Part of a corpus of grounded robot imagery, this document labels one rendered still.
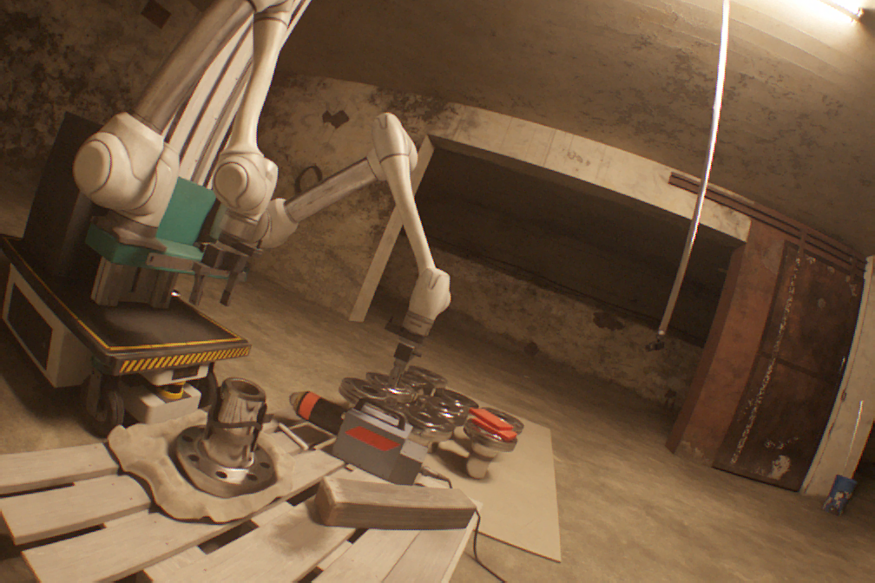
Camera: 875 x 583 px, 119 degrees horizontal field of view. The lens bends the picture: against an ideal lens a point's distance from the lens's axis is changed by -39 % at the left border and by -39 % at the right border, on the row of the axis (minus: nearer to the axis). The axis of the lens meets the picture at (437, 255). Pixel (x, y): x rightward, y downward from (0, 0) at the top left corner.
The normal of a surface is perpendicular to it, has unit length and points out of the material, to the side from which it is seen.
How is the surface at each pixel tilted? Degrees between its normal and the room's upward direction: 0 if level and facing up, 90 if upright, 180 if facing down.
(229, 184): 97
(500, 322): 90
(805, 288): 90
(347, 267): 90
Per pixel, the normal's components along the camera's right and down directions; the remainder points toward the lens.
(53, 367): -0.14, -0.12
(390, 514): 0.47, 0.13
